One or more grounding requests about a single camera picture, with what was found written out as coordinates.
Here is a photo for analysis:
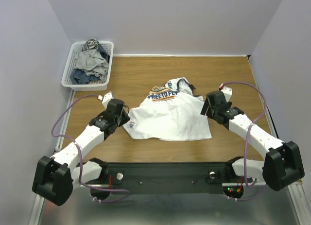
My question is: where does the white printed tank top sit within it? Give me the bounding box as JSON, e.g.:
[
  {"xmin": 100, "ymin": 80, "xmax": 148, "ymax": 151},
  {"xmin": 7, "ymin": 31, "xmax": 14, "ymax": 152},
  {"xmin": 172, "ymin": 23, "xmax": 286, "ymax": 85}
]
[{"xmin": 123, "ymin": 77, "xmax": 212, "ymax": 141}]

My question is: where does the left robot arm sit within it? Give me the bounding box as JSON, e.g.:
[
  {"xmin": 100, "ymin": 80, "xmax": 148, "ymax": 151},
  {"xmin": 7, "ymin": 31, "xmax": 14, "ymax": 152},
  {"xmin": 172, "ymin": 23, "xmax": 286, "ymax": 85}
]
[{"xmin": 32, "ymin": 97, "xmax": 129, "ymax": 206}]

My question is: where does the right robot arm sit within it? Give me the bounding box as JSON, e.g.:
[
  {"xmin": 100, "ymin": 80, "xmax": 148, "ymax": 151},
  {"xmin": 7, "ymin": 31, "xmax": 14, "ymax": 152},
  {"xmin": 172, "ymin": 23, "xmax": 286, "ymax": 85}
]
[{"xmin": 201, "ymin": 87, "xmax": 305, "ymax": 191}]

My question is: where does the navy blue tank top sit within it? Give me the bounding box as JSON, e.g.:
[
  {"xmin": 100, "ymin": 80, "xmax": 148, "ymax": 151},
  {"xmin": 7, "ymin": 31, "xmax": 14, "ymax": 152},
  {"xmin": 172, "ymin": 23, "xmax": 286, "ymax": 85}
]
[{"xmin": 70, "ymin": 69, "xmax": 100, "ymax": 85}]

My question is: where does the grey tank top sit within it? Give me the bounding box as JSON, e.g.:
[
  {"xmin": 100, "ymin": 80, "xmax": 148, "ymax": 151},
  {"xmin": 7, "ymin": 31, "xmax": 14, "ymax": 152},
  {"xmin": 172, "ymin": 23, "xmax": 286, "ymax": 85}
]
[{"xmin": 74, "ymin": 50, "xmax": 109, "ymax": 83}]

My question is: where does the patterned dark tank top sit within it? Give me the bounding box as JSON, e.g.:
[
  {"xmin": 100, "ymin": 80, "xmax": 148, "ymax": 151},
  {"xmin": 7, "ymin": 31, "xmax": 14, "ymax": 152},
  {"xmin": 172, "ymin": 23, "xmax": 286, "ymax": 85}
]
[{"xmin": 82, "ymin": 38, "xmax": 100, "ymax": 52}]

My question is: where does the white plastic basket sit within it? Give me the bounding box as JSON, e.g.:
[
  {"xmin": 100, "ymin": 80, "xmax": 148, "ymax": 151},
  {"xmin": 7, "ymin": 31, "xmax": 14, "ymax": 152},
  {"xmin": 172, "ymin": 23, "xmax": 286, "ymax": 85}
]
[{"xmin": 61, "ymin": 40, "xmax": 114, "ymax": 91}]

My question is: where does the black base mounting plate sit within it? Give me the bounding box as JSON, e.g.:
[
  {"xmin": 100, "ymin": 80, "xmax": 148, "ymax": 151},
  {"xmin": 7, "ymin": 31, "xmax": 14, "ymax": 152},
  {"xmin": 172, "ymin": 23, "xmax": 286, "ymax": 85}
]
[{"xmin": 86, "ymin": 161, "xmax": 240, "ymax": 194}]

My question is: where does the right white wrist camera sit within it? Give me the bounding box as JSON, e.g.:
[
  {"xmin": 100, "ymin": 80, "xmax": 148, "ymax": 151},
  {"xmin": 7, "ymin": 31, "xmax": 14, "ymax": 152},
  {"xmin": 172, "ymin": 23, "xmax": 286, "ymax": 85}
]
[{"xmin": 219, "ymin": 84, "xmax": 233, "ymax": 102}]

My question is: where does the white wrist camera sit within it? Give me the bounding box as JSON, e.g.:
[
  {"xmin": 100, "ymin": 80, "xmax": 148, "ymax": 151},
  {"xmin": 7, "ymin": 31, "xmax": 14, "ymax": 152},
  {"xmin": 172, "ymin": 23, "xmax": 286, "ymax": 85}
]
[
  {"xmin": 219, "ymin": 84, "xmax": 233, "ymax": 102},
  {"xmin": 97, "ymin": 91, "xmax": 114, "ymax": 109}
]

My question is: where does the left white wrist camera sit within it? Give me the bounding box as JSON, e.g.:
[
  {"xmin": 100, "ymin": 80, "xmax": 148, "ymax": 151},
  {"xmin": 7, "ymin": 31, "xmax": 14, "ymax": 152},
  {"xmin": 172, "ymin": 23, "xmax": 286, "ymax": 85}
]
[{"xmin": 97, "ymin": 91, "xmax": 114, "ymax": 109}]

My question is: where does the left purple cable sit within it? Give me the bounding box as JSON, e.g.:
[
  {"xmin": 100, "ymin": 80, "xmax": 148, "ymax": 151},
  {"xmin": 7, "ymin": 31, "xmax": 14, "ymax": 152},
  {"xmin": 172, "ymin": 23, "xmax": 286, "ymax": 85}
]
[{"xmin": 52, "ymin": 94, "xmax": 131, "ymax": 203}]

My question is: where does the purple cable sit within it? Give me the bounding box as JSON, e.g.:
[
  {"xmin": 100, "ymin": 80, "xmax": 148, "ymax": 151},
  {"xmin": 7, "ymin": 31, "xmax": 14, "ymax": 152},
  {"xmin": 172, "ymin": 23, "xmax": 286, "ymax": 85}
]
[
  {"xmin": 52, "ymin": 94, "xmax": 131, "ymax": 203},
  {"xmin": 223, "ymin": 81, "xmax": 269, "ymax": 202}
]

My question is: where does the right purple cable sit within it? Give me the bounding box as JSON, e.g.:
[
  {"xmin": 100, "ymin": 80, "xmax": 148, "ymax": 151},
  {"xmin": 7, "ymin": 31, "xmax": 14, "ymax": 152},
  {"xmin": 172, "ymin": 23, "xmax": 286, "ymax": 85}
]
[{"xmin": 223, "ymin": 81, "xmax": 269, "ymax": 202}]

